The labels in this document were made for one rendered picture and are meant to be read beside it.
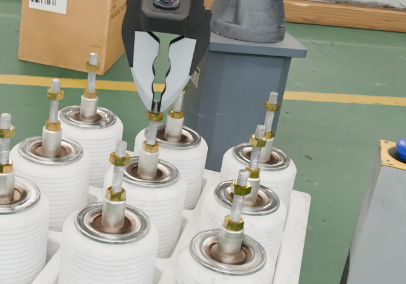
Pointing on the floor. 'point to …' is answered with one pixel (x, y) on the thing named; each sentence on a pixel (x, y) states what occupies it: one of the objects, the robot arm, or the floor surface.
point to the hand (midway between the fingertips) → (156, 102)
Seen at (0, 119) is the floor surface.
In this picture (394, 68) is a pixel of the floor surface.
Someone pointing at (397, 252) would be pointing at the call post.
